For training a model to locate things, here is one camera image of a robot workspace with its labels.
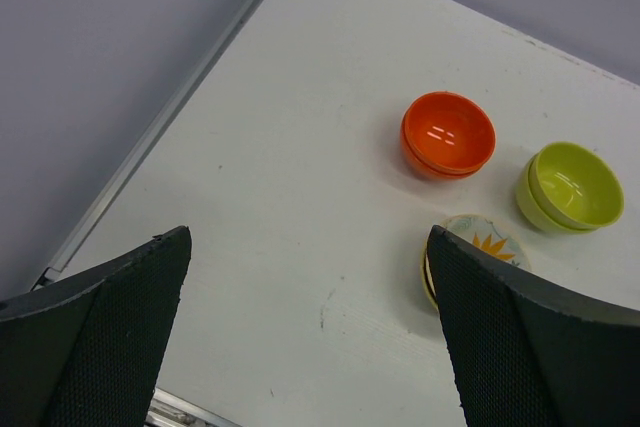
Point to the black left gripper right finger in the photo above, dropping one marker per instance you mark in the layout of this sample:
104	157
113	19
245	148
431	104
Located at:
528	352

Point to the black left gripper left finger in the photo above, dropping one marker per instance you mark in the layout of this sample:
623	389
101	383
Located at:
87	350

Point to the teal patterned white bowl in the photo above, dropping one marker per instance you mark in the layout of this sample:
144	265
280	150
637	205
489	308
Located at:
427	280

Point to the yellow floral white bowl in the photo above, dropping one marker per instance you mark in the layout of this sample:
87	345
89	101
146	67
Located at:
486	235

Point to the green bowl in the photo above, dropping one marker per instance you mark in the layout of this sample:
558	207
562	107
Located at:
534	213
575	187

